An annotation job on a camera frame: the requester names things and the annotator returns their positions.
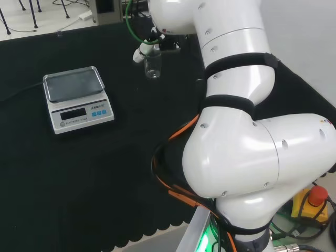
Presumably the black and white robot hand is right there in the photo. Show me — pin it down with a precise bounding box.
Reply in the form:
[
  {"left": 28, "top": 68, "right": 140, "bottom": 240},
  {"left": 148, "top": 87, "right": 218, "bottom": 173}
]
[{"left": 132, "top": 25, "right": 182, "bottom": 64}]

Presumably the small clear glass beaker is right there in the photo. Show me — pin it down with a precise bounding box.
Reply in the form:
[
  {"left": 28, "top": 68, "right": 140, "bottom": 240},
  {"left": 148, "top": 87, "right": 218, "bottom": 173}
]
[{"left": 143, "top": 54, "right": 163, "bottom": 80}]

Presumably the grey metal box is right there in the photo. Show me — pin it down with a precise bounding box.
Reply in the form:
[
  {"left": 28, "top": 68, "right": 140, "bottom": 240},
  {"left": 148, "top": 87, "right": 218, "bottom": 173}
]
[{"left": 92, "top": 0, "right": 124, "bottom": 25}]

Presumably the white electronic balance steel pan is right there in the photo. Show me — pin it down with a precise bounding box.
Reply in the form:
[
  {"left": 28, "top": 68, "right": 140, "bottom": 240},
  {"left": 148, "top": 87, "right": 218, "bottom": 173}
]
[{"left": 43, "top": 66, "right": 116, "bottom": 135}]

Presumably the black tripod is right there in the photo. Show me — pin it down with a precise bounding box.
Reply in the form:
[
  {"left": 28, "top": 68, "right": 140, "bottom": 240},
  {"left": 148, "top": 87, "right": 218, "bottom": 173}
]
[
  {"left": 0, "top": 7, "right": 12, "bottom": 35},
  {"left": 17, "top": 0, "right": 70, "bottom": 28}
]

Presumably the black bench cloth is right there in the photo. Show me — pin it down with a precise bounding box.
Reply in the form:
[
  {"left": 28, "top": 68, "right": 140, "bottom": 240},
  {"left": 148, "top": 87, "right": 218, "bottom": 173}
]
[{"left": 0, "top": 18, "right": 336, "bottom": 252}]

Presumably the pale board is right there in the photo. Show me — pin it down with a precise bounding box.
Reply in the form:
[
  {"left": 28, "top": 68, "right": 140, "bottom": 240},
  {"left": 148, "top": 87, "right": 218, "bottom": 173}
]
[{"left": 258, "top": 0, "right": 336, "bottom": 106}]

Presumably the yellow stop button red cap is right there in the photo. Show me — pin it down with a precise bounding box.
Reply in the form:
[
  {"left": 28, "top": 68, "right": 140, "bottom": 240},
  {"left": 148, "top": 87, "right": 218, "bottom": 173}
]
[{"left": 290, "top": 184, "right": 330, "bottom": 224}]

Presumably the green cable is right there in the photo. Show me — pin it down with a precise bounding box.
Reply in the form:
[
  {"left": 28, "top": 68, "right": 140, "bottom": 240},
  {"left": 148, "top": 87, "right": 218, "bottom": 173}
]
[{"left": 124, "top": 0, "right": 165, "bottom": 46}]

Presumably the orange cable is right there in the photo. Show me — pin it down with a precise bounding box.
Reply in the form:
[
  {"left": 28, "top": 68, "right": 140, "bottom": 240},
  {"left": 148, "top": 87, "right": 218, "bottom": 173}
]
[{"left": 151, "top": 115, "right": 237, "bottom": 252}]

